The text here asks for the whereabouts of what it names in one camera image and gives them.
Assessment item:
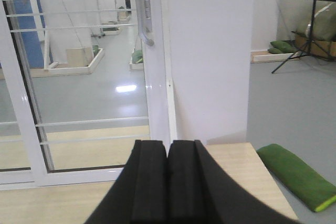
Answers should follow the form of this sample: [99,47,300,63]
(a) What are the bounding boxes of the green sandbags by wall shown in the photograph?
[268,40,297,54]

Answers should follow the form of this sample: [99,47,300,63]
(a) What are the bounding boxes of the silver door handle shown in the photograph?
[135,0,154,46]

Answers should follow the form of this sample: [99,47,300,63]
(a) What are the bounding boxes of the white sliding glass door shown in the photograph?
[1,0,170,185]

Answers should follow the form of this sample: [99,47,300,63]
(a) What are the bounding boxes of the green sandbag in tray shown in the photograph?
[132,50,143,64]

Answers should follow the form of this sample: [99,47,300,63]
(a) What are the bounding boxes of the white fixed glass door panel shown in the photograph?
[1,4,46,186]

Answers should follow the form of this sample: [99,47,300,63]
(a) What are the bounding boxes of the wooden box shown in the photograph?
[66,47,92,67]

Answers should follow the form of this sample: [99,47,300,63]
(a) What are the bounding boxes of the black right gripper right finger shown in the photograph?
[168,140,296,223]

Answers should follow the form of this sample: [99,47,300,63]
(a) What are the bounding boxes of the green sandbag on floor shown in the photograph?
[257,144,335,212]

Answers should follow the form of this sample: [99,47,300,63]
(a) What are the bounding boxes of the white door frame post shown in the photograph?
[161,0,177,143]

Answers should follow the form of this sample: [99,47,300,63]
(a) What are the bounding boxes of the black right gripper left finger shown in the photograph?
[86,140,167,223]

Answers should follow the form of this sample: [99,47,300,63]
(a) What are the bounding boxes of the blue panel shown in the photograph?
[13,0,44,69]

